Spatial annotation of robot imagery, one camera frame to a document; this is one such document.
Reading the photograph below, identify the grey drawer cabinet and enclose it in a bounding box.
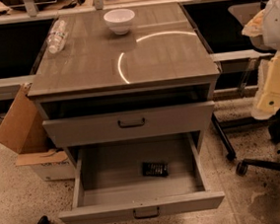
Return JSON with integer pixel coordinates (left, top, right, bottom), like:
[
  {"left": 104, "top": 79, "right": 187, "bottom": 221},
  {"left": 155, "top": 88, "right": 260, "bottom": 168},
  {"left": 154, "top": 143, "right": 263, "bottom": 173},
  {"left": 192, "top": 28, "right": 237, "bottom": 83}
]
[{"left": 20, "top": 0, "right": 235, "bottom": 224}]

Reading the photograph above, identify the white ceramic bowl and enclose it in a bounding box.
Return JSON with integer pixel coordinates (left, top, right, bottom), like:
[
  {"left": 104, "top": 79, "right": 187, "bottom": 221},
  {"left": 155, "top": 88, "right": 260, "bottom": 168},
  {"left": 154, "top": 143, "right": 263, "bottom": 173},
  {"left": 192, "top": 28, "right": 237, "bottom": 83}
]
[{"left": 104, "top": 8, "right": 135, "bottom": 35}]

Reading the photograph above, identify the open middle drawer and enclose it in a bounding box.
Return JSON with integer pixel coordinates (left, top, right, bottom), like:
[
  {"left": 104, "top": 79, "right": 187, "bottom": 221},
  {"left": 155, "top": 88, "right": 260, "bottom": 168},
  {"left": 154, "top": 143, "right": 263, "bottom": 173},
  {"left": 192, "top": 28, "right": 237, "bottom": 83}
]
[{"left": 59, "top": 133, "right": 224, "bottom": 224}]

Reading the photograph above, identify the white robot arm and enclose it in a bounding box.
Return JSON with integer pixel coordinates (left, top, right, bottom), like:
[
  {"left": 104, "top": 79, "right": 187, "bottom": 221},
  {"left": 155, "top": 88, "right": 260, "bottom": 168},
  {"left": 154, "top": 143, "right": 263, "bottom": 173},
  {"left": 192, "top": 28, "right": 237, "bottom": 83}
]
[{"left": 243, "top": 0, "right": 280, "bottom": 120}]

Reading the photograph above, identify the clear plastic water bottle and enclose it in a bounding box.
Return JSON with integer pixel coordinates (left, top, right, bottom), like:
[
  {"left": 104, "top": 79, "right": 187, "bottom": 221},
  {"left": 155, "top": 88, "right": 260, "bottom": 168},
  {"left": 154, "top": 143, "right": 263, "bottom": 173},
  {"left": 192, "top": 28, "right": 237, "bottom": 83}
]
[{"left": 47, "top": 20, "right": 67, "bottom": 54}]

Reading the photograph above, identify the white cardboard box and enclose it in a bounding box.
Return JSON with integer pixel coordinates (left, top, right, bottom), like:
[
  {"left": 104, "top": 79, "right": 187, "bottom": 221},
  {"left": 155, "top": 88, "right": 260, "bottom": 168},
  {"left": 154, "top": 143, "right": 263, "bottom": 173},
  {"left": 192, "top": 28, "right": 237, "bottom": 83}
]
[{"left": 15, "top": 149, "right": 75, "bottom": 182}]

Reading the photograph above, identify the black rxbar chocolate bar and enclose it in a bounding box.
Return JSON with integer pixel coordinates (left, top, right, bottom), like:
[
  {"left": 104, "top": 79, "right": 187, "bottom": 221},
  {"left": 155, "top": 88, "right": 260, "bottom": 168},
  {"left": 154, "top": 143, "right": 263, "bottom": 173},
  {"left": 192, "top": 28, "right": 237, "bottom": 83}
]
[{"left": 142, "top": 162, "right": 169, "bottom": 178}]

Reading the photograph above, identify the brown cardboard sheet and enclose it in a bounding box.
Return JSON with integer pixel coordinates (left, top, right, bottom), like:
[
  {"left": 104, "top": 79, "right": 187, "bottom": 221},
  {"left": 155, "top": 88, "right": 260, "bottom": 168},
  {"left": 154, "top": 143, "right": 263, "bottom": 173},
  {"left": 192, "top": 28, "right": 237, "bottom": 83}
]
[{"left": 0, "top": 83, "right": 48, "bottom": 154}]

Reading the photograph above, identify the closed top drawer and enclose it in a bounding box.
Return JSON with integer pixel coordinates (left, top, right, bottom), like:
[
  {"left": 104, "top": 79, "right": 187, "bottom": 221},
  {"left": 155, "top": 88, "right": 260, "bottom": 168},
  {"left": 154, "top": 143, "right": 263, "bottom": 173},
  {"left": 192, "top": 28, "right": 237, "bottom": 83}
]
[{"left": 43, "top": 101, "right": 214, "bottom": 148}]

